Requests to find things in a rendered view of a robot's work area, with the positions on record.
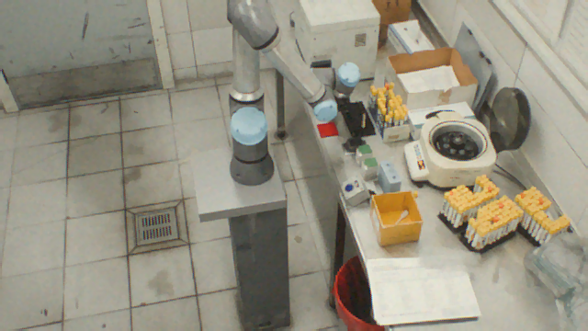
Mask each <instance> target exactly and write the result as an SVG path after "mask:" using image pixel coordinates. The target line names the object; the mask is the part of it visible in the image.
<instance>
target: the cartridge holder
mask: <svg viewBox="0 0 588 331"><path fill-rule="evenodd" d="M364 144H367V142H365V140H362V139H361V137H356V138H349V139H347V140H346V143H341V146H342V150H343V153H344V155H345V156H347V155H353V154H356V149H358V145H364Z"/></svg>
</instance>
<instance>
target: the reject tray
mask: <svg viewBox="0 0 588 331"><path fill-rule="evenodd" d="M317 129H318V132H319V134H320V136H321V138H324V137H331V136H336V135H339V133H338V131H337V129H336V126H335V123H334V121H332V122H326V123H320V124H317Z"/></svg>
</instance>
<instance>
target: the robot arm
mask: <svg viewBox="0 0 588 331"><path fill-rule="evenodd" d="M227 20H228V21H229V23H230V24H232V62H233V84H232V85H231V86H230V89H229V93H230V94H229V107H230V115H231V133H232V148H233V156H232V160H231V164H230V170H231V176H232V178H233V179H234V180H235V181H236V182H238V183H240V184H243V185H247V186H254V185H259V184H262V183H264V182H267V181H268V180H269V179H270V178H271V177H272V176H273V175H274V171H275V167H274V161H273V159H272V157H271V155H270V153H269V152H268V133H267V131H268V122H267V119H266V114H265V113H264V89H263V87H262V86H261V85H260V83H259V65H260V52H261V53H263V54H264V55H265V57H266V58H267V59H268V60H269V61H270V62H271V63H272V64H273V65H274V67H275V68H276V69H277V70H278V71H279V72H280V73H281V74H282V76H283V77H284V78H286V79H287V80H288V81H289V82H290V83H291V85H292V87H293V88H294V89H295V90H296V91H297V92H298V93H299V94H300V95H301V97H302V98H303V99H304V100H306V101H307V102H308V103H309V104H310V105H311V108H312V109H313V114H314V115H315V118H316V119H317V120H319V121H330V120H332V119H334V118H335V117H336V115H337V112H339V113H344V112H347V111H348V112H349V111H350V110H351V108H352V105H351V101H350V96H351V95H352V93H353V92H354V90H355V88H356V85H357V84H358V82H359V78H360V70H359V68H358V67H357V66H356V65H355V64H353V63H344V64H343V65H341V66H340V67H337V68H311V69H310V68H309V67H308V65H307V64H306V63H304V62H303V60H302V59H301V58H300V57H299V56H298V54H297V53H296V52H295V51H294V50H293V49H292V48H291V46H290V45H289V44H288V43H287V41H286V40H285V39H283V38H282V36H281V35H280V33H279V27H278V25H277V24H276V23H275V21H274V20H273V18H272V17H271V14H270V11H269V7H268V2H267V0H227ZM349 105H350V107H349Z"/></svg>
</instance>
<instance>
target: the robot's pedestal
mask: <svg viewBox="0 0 588 331"><path fill-rule="evenodd" d="M274 158H275V161H276V165H277V171H278V174H279V177H280V181H281V184H282V187H283V191H284V194H286V198H287V207H284V209H278V210H273V211H263V212H258V213H253V214H247V215H241V216H236V217H231V218H228V220H229V226H230V235H231V241H232V255H233V263H234V269H235V278H236V284H237V291H238V298H239V304H240V305H241V309H242V314H243V322H244V329H245V331H266V330H271V329H276V328H280V327H285V326H290V304H289V266H288V194H287V191H286V187H284V183H283V180H282V176H281V174H280V171H279V166H278V163H277V158H276V155H275V154H274Z"/></svg>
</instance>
